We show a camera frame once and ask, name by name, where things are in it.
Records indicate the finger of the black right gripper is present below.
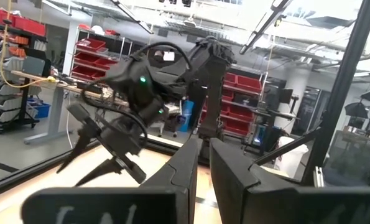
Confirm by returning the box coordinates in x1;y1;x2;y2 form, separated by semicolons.
75;157;125;187
56;123;102;174

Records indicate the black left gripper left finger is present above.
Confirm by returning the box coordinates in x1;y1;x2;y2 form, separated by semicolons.
21;138;198;224

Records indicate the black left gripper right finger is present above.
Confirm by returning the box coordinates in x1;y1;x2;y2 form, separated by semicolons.
210;138;370;224

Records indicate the grey workshop desk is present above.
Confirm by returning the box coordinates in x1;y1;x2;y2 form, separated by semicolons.
12;70;129;146

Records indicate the white bag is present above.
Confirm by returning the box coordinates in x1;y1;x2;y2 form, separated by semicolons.
273;136;310;179

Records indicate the blue barrel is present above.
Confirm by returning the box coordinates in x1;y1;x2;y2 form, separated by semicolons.
180;99;195;133

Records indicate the shelf with red bins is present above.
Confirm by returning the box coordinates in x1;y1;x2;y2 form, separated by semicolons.
200;71;264;139
70;26;134;82

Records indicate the rack with grey bins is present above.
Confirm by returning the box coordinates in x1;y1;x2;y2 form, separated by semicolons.
0;8;49;134

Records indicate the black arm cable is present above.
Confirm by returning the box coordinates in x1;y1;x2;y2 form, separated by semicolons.
80;83;149;151
134;41;194;73

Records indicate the black diagonal frame brace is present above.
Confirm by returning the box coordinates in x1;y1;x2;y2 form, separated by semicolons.
253;127;322;166

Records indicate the yellow hanging cable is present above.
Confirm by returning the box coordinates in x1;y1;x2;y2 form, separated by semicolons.
0;0;57;90

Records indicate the black table edge frame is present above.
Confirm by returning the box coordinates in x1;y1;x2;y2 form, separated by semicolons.
0;135;204;200

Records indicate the silver mounting bracket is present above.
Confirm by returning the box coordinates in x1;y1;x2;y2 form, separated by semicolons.
312;166;326;188

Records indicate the black frame post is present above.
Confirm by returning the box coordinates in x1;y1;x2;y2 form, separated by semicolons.
301;0;370;187

